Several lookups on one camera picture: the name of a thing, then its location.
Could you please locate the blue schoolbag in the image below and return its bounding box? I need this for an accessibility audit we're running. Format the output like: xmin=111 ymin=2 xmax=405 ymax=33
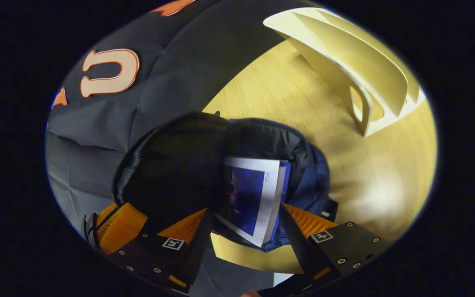
xmin=113 ymin=111 xmax=339 ymax=253

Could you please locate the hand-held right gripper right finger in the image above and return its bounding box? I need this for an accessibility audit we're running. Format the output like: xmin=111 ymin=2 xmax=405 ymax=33
xmin=279 ymin=204 xmax=391 ymax=282

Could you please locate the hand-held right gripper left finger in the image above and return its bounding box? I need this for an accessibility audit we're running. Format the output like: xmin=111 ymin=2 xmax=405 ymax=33
xmin=109 ymin=207 xmax=214 ymax=294

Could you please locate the white bookshelf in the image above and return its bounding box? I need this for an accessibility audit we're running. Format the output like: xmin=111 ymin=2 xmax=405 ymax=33
xmin=263 ymin=7 xmax=422 ymax=138

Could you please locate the blue cover book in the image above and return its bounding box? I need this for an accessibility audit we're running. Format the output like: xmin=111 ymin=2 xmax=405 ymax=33
xmin=214 ymin=156 xmax=292 ymax=248

